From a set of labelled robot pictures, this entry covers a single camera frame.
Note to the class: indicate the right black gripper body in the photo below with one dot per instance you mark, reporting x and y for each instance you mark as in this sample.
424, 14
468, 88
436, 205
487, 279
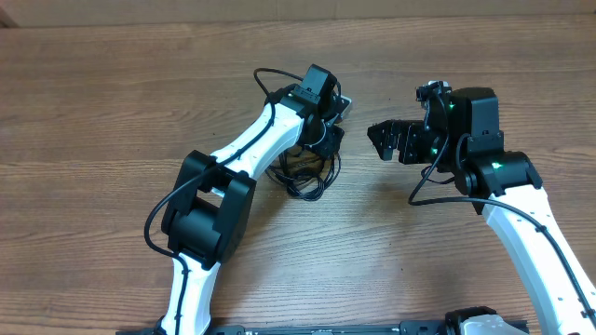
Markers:
421, 147

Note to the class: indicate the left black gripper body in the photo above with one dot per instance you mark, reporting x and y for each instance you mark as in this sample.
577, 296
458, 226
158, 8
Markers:
326, 145

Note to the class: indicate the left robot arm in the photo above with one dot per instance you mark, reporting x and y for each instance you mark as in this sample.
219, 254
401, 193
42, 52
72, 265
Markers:
295, 142

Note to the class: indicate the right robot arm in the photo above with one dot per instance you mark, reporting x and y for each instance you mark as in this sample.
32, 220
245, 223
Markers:
460, 135

